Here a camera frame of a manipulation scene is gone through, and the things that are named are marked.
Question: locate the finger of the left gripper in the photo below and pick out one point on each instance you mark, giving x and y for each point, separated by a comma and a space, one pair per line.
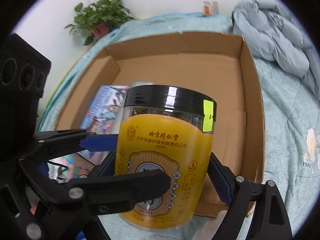
53, 144

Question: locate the brown cardboard box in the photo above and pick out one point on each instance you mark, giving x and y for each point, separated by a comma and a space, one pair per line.
217, 65

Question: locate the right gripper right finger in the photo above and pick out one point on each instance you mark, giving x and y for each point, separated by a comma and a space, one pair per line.
270, 219

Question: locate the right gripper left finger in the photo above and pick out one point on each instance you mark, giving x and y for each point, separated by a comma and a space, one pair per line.
74, 207

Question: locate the colourful magazine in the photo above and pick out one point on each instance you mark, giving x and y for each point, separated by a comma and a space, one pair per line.
99, 118

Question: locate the yellow jar black lid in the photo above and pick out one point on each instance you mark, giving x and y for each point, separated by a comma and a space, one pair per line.
171, 129

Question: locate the orange label glass jar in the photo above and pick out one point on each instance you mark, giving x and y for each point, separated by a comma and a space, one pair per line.
211, 8

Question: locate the potted green plant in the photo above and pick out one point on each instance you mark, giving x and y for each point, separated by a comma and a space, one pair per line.
99, 19

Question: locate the grey-blue down jacket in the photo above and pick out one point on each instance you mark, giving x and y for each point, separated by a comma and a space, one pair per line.
273, 33

